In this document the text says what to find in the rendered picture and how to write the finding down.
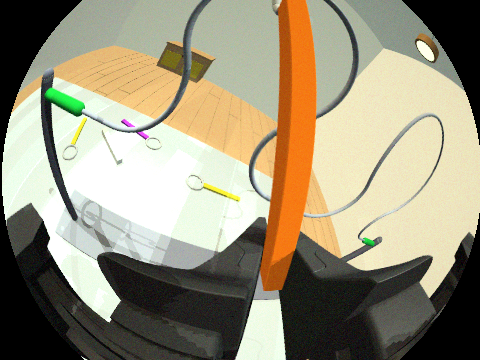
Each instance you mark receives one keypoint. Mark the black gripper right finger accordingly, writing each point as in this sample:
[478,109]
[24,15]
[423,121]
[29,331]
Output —
[322,294]

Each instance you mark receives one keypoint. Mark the grey ring with purple handle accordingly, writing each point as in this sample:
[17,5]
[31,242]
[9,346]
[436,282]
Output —
[142,134]

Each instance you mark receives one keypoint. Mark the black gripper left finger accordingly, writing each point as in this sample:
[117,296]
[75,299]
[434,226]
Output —
[216,296]

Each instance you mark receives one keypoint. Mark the orange handle with grey loop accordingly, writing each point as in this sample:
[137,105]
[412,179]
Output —
[295,137]

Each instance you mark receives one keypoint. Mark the grey ring with yellow handle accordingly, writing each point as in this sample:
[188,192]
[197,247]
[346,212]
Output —
[211,188]
[77,134]

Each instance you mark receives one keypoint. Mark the white rectangular bar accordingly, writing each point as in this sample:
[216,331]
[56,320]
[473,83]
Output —
[112,146]

